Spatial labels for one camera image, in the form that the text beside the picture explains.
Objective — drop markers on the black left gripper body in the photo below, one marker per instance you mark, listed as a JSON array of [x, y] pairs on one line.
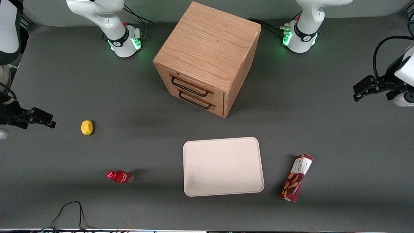
[[386, 82]]

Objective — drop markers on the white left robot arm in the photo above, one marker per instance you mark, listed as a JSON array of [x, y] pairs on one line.
[[304, 35]]

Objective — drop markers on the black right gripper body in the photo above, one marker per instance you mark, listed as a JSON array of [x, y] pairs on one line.
[[9, 114]]

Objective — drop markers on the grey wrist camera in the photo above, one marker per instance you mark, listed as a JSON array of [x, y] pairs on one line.
[[404, 99], [2, 133]]

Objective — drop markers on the red cookie box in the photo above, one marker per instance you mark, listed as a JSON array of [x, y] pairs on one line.
[[296, 179]]

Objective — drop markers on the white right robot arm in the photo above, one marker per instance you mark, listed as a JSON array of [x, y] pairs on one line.
[[97, 13]]

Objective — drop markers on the wooden drawer front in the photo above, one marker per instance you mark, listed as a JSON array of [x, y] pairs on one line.
[[219, 110], [219, 97]]

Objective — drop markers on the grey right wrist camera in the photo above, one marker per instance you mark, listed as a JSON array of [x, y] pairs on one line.
[[2, 133]]

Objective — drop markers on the wooden drawer cabinet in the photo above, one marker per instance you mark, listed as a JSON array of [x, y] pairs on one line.
[[210, 42]]

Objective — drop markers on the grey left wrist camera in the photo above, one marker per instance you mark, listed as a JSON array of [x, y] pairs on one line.
[[404, 99]]

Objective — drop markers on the red soda bottle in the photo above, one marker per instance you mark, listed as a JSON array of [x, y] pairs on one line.
[[121, 176]]

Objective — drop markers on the beige rectangular tray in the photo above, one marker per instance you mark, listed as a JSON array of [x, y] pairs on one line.
[[223, 166]]

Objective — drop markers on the yellow lemon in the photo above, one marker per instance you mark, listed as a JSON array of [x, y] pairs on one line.
[[86, 127]]

